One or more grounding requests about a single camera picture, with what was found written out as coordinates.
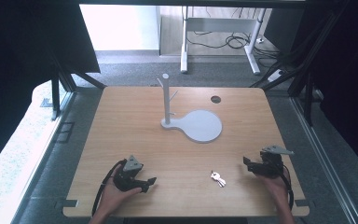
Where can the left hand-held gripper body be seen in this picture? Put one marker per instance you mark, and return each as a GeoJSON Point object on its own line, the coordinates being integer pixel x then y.
{"type": "Point", "coordinates": [126, 180]}

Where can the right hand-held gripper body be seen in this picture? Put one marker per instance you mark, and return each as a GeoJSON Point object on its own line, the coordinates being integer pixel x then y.
{"type": "Point", "coordinates": [272, 165]}

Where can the person's left hand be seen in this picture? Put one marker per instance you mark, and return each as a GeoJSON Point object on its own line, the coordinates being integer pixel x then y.
{"type": "Point", "coordinates": [112, 197]}

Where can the person's right hand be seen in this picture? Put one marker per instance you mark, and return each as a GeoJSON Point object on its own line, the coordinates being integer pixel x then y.
{"type": "Point", "coordinates": [275, 189]}

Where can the silver key bunch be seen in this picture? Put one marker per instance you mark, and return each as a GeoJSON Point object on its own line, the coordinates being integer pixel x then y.
{"type": "Point", "coordinates": [218, 179]}

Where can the white key holder stand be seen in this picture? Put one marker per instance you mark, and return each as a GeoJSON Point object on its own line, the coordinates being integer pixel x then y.
{"type": "Point", "coordinates": [199, 126]}

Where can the white power strip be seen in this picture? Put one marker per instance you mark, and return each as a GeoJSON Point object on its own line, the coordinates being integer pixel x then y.
{"type": "Point", "coordinates": [275, 75]}

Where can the black metal stand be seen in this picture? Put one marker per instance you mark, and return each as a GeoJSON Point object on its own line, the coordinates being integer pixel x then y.
{"type": "Point", "coordinates": [304, 67]}
{"type": "Point", "coordinates": [59, 90]}

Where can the dark curtain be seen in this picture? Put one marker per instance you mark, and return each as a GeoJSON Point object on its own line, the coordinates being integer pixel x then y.
{"type": "Point", "coordinates": [18, 77]}
{"type": "Point", "coordinates": [348, 77]}

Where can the white panel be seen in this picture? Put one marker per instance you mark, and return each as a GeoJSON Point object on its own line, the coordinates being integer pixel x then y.
{"type": "Point", "coordinates": [119, 28]}

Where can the aluminium floor rail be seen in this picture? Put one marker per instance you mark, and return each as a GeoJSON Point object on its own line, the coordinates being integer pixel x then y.
{"type": "Point", "coordinates": [320, 155]}

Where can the white metal desk frame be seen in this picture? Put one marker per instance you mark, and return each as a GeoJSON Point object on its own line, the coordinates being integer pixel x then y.
{"type": "Point", "coordinates": [223, 25]}

